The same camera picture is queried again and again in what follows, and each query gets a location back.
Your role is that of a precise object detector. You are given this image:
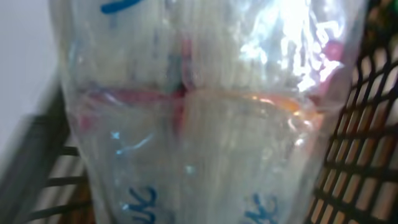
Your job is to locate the tissue pack multipack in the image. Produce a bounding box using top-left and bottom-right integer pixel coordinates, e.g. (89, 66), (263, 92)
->
(49, 0), (368, 224)

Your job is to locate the grey plastic basket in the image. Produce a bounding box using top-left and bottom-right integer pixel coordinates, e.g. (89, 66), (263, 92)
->
(1, 1), (397, 223)

